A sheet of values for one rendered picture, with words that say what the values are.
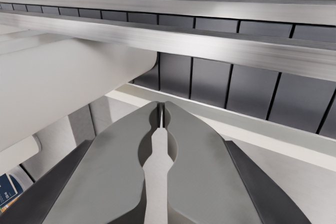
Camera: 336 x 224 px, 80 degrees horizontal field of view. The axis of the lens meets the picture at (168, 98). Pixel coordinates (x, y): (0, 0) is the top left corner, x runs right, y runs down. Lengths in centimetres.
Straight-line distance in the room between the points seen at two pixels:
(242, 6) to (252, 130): 10
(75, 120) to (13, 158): 21
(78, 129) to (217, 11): 35
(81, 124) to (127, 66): 29
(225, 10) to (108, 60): 10
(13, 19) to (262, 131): 23
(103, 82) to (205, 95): 10
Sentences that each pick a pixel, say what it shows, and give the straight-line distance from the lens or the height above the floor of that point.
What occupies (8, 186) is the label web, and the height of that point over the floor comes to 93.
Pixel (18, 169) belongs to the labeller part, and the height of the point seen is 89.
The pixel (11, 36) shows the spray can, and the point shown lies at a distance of 27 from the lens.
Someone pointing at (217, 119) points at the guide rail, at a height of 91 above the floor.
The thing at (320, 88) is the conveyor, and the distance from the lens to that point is 19.
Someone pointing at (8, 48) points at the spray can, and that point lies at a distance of 20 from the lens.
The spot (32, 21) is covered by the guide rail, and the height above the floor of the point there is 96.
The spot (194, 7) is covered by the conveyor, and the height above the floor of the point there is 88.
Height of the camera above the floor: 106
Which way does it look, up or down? 49 degrees down
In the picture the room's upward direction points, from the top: 130 degrees counter-clockwise
